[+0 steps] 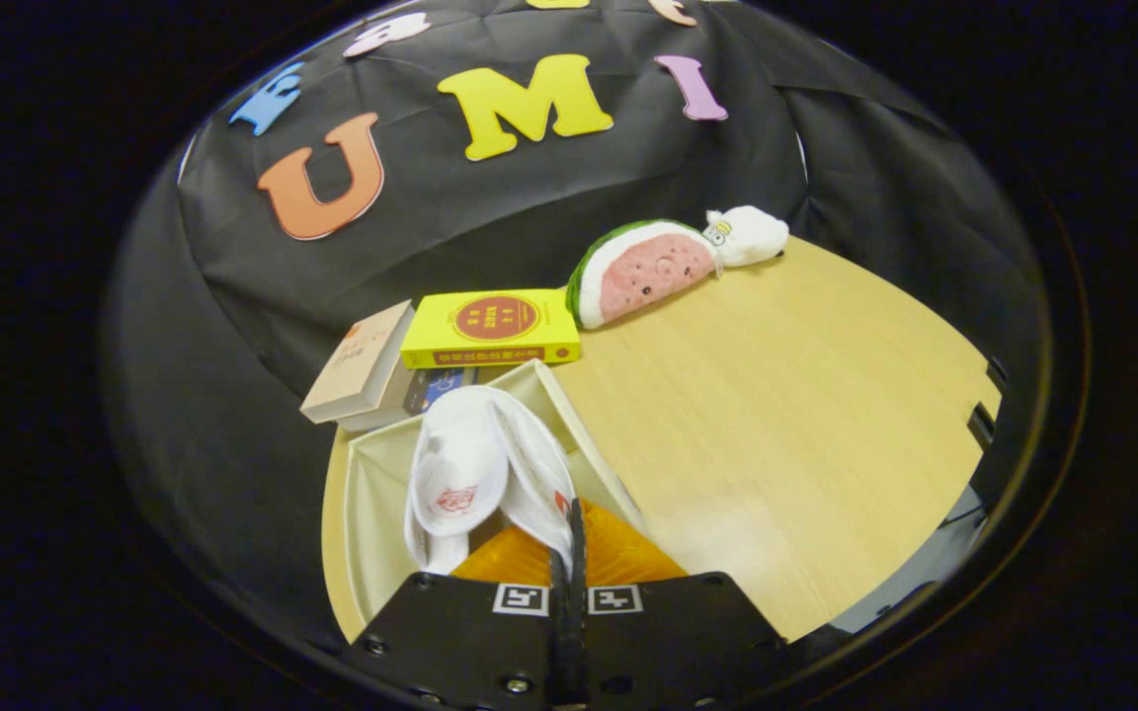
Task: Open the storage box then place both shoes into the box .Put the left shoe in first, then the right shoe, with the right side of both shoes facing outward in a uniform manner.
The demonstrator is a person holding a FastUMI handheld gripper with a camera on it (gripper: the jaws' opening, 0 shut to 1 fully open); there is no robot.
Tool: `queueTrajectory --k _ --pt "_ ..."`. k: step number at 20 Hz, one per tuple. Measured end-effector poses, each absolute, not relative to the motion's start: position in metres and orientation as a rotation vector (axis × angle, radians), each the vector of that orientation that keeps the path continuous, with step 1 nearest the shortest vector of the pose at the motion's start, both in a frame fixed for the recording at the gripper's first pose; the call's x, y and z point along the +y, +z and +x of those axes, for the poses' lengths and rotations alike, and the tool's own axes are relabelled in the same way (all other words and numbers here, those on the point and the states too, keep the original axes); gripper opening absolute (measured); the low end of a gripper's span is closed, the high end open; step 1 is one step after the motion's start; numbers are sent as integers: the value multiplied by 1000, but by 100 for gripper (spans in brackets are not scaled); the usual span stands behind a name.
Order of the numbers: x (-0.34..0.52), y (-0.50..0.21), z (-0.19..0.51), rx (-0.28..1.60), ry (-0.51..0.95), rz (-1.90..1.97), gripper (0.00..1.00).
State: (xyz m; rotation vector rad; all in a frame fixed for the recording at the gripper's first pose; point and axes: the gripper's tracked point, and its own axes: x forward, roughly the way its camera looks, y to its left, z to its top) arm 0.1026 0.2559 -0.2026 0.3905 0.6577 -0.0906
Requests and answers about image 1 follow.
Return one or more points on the white book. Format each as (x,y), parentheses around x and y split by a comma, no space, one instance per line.
(381,410)

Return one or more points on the yellow book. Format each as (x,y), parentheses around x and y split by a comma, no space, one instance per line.
(490,326)

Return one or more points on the watermelon slice plush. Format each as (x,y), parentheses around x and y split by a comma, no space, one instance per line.
(643,276)

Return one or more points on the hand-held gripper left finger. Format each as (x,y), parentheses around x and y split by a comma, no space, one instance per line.
(470,642)

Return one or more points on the beige book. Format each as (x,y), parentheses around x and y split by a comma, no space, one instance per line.
(357,365)

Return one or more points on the white plush toy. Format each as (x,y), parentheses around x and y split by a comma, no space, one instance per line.
(752,235)

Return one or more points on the white fabric storage box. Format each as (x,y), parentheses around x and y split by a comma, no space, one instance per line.
(376,513)

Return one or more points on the blue book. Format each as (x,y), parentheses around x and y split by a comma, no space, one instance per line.
(436,385)

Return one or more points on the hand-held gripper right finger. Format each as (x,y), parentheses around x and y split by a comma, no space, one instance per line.
(668,642)

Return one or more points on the white canvas shoe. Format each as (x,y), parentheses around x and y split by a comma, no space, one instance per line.
(539,484)
(455,464)

